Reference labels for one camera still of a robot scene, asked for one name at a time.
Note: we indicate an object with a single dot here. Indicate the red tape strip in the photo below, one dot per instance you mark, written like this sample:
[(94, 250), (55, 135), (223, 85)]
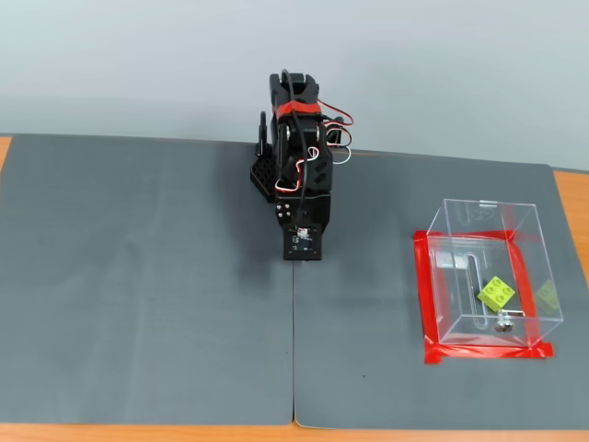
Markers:
[(483, 353), (524, 285), (460, 235), (427, 294)]

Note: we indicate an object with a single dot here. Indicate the red tape band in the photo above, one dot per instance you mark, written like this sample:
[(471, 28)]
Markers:
[(303, 109)]

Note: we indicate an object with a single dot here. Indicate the grey mat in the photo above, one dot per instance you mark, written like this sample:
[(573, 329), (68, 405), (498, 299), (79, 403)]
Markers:
[(368, 276), (138, 276)]

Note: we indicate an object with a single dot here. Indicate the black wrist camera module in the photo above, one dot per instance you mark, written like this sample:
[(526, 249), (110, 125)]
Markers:
[(294, 253)]

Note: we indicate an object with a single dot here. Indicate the transparent acrylic box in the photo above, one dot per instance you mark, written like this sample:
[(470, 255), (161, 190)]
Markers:
[(460, 331)]

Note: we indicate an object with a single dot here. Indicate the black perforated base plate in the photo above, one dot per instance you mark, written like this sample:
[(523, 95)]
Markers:
[(262, 177)]

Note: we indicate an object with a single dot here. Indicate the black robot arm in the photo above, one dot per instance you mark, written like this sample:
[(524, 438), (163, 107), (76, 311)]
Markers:
[(326, 184)]

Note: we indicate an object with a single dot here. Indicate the black table clamp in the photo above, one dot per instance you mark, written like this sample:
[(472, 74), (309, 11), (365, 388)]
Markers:
[(263, 129)]

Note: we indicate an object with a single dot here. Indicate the green lego block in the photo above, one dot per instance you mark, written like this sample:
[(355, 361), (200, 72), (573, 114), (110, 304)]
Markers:
[(496, 294)]

